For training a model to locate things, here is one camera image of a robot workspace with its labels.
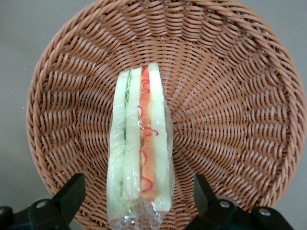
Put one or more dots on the brown round wicker basket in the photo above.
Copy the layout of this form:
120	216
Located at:
216	95

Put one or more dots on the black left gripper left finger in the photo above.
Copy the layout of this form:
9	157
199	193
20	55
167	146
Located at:
60	206

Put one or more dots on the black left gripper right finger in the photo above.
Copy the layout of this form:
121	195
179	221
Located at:
216	213

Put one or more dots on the triangle sandwich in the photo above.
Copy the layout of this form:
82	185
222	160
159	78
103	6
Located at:
132	143

